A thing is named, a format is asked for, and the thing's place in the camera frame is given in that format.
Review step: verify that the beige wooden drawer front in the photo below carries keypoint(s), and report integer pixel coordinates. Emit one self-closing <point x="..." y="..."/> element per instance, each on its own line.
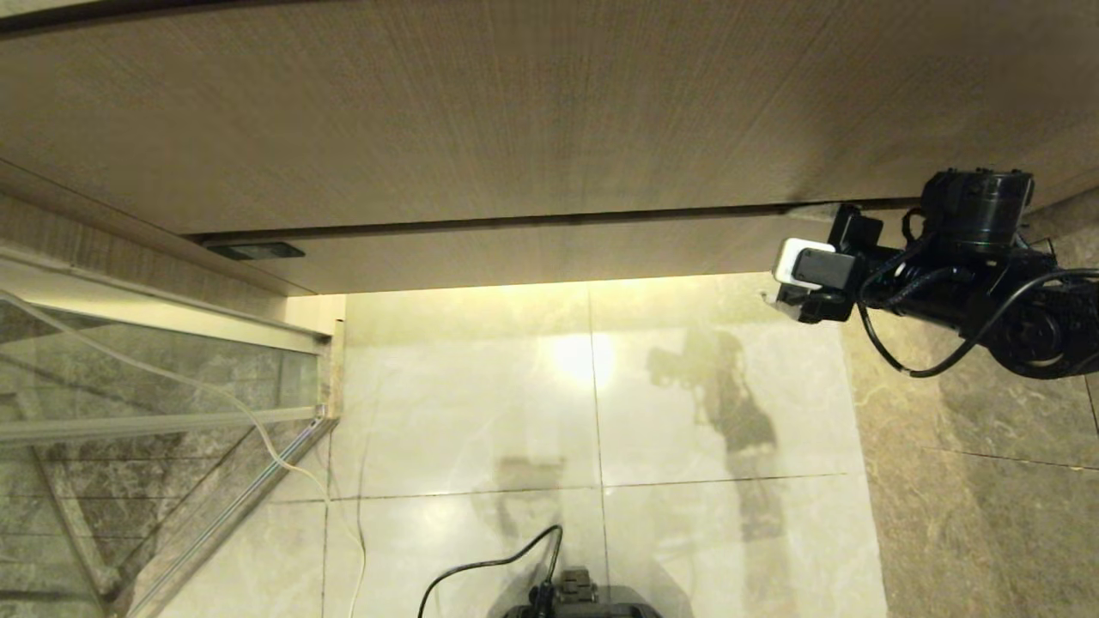
<point x="601" y="251"/>

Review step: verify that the framed glass shower door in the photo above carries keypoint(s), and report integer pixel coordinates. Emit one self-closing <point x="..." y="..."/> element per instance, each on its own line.
<point x="129" y="386"/>

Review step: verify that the beige wooden vanity cabinet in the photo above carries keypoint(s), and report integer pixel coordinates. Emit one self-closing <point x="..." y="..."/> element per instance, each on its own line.
<point x="515" y="103"/>

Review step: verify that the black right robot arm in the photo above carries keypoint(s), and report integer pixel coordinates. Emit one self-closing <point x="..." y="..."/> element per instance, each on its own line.
<point x="1030" y="318"/>

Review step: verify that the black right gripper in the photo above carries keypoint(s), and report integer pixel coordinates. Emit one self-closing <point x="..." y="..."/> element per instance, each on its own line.
<point x="859" y="232"/>

